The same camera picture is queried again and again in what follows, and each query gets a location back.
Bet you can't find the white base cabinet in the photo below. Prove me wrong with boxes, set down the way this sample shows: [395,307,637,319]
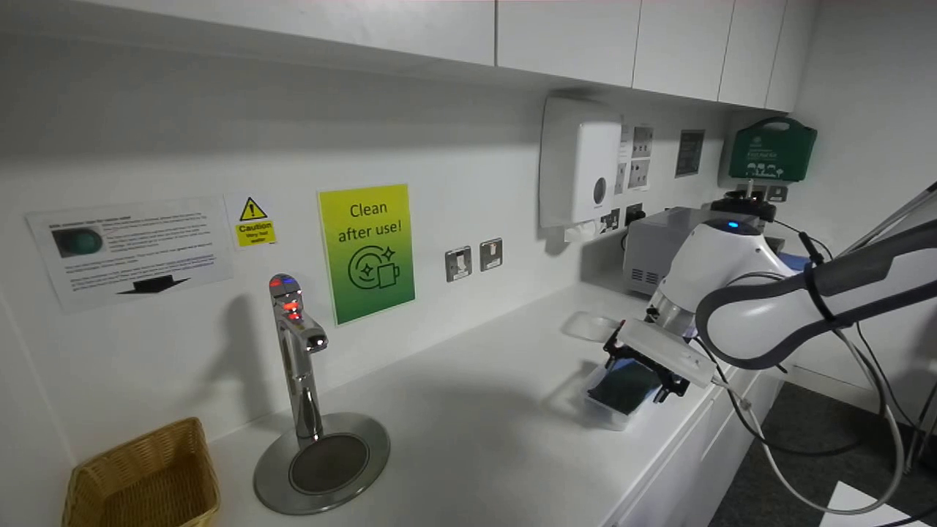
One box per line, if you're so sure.
[602,363,789,527]

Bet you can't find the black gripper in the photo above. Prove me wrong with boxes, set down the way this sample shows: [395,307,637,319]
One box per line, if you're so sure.
[648,360,695,405]

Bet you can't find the white paper notice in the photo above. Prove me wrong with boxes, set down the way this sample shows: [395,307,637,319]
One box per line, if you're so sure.
[631,124,657,162]

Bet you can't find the yellow warning sign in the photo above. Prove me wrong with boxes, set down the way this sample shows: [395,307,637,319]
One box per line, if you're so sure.
[231,195,281,253]

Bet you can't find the green first aid box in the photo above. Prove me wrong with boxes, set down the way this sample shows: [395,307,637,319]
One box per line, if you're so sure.
[726,114,820,187]

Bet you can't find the black cable strap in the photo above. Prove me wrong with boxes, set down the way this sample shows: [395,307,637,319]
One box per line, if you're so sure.
[798,233,836,328]

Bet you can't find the silver wall socket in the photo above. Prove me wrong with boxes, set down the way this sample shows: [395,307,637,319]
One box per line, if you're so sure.
[477,234,506,275]
[442,244,476,284]

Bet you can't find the dark framed notice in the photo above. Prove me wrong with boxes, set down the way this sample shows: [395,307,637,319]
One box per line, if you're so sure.
[675,127,707,180]

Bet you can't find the white robot stand board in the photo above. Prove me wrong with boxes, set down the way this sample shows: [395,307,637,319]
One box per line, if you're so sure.
[823,480,937,527]

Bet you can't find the chrome water tap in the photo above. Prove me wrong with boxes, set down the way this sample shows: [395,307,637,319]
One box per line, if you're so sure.
[266,272,331,448]

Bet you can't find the white wide upper cabinet door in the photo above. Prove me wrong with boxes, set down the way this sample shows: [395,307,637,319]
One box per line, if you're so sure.
[86,0,499,69]

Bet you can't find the white narrow upper cabinet door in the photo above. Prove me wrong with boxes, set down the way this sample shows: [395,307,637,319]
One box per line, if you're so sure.
[717,0,790,111]

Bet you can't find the green clean after use poster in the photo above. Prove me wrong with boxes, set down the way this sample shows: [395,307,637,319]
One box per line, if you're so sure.
[318,181,419,328]

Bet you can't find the white information poster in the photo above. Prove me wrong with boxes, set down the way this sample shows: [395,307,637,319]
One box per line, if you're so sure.
[23,203,234,312]

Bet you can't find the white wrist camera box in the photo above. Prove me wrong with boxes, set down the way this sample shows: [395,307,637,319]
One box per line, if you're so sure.
[606,318,722,389]

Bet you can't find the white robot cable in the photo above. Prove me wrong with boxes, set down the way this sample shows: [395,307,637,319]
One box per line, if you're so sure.
[722,319,913,518]

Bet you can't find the white paper towel dispenser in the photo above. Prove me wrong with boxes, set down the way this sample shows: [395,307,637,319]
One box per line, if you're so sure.
[536,94,628,239]

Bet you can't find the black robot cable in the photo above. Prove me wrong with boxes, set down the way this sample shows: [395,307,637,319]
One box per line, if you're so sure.
[774,218,888,463]

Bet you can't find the silver countertop appliance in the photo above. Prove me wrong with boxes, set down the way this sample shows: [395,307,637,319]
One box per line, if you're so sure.
[621,205,710,300]

